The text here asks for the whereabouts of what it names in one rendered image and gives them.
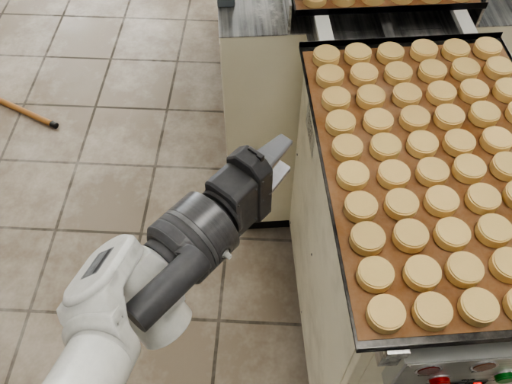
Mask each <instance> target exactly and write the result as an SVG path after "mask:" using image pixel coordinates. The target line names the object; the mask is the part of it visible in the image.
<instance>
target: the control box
mask: <svg viewBox="0 0 512 384"><path fill-rule="evenodd" d="M410 351H411V353H410V355H409V356H408V357H407V358H402V359H401V360H400V362H399V363H398V365H397V366H386V367H385V369H384V370H383V371H382V380H383V384H430V383H429V381H430V380H431V379H435V378H439V377H448V378H450V384H472V383H474V382H481V384H500V383H497V382H495V379H494V377H495V376H496V375H499V374H502V373H512V341H509V342H499V343H489V344H469V345H458V346H448V347H428V348H418V349H410ZM486 363H493V364H495V365H496V367H495V368H493V369H490V370H485V371H474V370H473V368H474V367H475V366H478V365H482V364H486ZM430 367H437V368H440V371H439V372H437V373H433V374H429V375H420V374H418V371H419V370H422V369H425V368H430Z"/></svg>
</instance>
